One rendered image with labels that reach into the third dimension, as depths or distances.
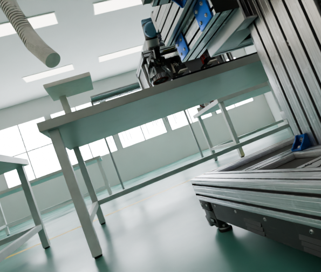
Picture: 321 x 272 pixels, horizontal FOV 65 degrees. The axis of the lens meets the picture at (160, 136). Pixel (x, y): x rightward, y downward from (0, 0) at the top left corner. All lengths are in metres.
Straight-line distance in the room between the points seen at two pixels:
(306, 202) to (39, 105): 8.27
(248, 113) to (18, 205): 7.89
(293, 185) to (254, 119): 9.07
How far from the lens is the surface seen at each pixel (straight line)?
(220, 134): 8.92
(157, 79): 1.57
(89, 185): 2.29
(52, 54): 2.66
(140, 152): 8.10
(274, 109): 6.01
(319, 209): 0.56
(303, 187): 0.56
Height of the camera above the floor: 0.37
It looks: 4 degrees up
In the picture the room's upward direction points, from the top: 21 degrees counter-clockwise
